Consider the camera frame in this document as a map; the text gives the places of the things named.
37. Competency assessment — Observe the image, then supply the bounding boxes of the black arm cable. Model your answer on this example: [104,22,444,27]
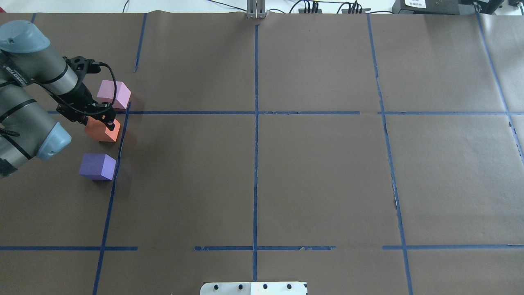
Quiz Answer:
[29,62,117,116]

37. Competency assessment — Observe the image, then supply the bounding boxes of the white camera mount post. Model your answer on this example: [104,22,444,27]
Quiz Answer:
[200,281,308,295]

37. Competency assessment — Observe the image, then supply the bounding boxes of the pink foam cube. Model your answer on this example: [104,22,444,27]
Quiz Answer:
[97,80,131,109]

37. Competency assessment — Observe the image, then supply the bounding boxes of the aluminium frame post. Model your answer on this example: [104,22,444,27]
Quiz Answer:
[246,0,267,19]

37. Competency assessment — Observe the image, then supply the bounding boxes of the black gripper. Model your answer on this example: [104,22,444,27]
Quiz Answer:
[56,84,116,131]

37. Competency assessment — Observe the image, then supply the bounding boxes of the orange foam cube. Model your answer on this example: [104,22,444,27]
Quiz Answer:
[84,117,120,142]

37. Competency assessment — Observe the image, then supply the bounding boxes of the purple foam cube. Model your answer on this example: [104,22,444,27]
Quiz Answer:
[79,153,116,181]

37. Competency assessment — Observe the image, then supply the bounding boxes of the black power strip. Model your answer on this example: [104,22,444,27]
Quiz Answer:
[299,5,323,14]

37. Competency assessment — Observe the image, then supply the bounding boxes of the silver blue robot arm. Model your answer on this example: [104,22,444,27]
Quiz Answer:
[0,20,116,178]

